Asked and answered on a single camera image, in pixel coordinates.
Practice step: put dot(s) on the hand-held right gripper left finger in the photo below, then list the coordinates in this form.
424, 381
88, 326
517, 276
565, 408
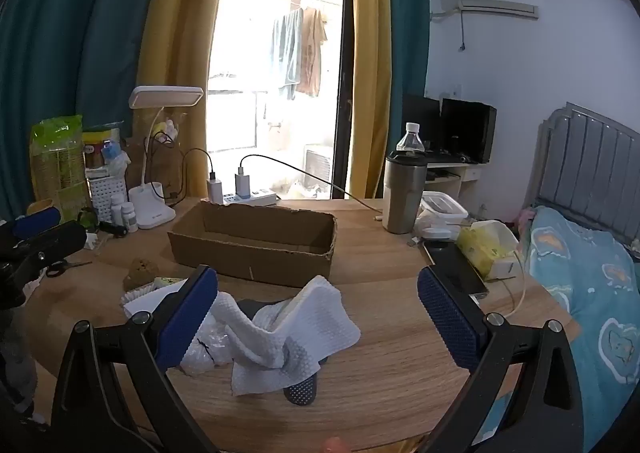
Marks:
185, 318

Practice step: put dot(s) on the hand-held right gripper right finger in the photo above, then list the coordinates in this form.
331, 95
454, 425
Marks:
450, 318

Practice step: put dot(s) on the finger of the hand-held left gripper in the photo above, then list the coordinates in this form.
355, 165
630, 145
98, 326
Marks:
55, 242
35, 225

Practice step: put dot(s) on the cartoon print tissue pack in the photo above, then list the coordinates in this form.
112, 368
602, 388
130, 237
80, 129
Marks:
167, 281

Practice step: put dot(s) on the clear bag of cotton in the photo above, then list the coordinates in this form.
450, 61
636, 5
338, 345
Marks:
207, 353

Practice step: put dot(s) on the brown cardboard box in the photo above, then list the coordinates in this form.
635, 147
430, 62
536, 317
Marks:
250, 258

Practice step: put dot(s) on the white textured cloth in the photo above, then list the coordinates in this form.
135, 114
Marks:
320, 328

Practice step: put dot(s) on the grey sock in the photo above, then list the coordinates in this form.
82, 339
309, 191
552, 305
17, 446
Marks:
300, 390

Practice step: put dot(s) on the black scissors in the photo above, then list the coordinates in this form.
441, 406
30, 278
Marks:
56, 269

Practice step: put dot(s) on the black smartphone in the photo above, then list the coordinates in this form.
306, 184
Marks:
457, 273

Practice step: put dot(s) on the white pleated paper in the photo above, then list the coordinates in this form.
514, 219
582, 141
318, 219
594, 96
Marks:
142, 300

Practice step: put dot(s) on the black flashlight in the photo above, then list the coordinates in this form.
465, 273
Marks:
112, 229

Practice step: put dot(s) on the brown muffin in wrapper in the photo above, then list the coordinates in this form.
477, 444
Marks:
140, 274

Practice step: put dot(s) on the white perforated basket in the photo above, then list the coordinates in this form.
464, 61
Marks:
102, 198

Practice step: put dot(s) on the white pill bottle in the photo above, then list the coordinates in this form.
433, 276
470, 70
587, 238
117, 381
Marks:
129, 218
117, 210

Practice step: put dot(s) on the green snack packet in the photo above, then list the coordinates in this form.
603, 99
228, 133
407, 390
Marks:
55, 158

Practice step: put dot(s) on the yellow tissue pack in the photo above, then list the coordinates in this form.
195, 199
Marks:
475, 250

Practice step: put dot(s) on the person's grey clothing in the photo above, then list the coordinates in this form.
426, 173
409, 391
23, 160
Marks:
17, 368

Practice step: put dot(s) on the jar with yellow lid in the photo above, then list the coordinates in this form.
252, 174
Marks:
95, 153

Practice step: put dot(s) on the white paper box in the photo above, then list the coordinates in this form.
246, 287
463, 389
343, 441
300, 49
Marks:
502, 233

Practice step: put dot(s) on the white desk lamp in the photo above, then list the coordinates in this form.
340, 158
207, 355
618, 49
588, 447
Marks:
152, 213

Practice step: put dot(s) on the blue box in plastic bag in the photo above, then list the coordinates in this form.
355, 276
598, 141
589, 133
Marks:
116, 158

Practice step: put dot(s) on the steel tumbler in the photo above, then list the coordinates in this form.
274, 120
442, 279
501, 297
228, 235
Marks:
402, 198

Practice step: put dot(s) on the blue printed blanket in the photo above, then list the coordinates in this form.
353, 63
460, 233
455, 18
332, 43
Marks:
575, 273

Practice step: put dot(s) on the white power strip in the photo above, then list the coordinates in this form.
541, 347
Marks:
260, 195

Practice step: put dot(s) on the white computer desk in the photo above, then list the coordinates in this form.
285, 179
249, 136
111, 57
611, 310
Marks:
470, 175

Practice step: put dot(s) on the small cartoon toy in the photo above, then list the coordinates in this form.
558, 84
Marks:
167, 130

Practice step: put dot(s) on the clear water bottle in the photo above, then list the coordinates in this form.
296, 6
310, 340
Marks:
411, 140

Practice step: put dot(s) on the black monitor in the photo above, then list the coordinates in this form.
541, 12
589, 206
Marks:
420, 118
467, 130

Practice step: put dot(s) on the teal curtain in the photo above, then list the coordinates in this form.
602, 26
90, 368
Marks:
75, 33
407, 33

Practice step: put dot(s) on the white outdoor unit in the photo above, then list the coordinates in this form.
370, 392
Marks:
317, 168

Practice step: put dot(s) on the grey padded headboard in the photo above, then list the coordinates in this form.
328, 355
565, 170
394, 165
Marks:
590, 158

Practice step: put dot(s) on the yellow curtain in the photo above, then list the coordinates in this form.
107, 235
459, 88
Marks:
175, 33
370, 83

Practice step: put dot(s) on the hanging blue towel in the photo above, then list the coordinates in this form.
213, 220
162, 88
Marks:
287, 53

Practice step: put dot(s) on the hanging tan garment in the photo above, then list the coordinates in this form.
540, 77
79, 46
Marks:
312, 53

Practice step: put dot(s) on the white air conditioner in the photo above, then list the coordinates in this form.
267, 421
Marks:
495, 3

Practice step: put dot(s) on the black door frame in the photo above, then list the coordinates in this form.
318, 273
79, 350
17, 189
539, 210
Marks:
345, 83

